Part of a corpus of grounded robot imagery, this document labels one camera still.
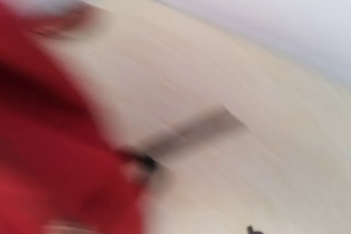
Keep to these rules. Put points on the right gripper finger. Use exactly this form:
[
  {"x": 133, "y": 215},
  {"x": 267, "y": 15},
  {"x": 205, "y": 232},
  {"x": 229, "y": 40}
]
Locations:
[{"x": 251, "y": 230}]

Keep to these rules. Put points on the red backpack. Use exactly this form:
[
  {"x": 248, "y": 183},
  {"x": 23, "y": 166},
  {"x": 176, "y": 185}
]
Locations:
[{"x": 56, "y": 166}]

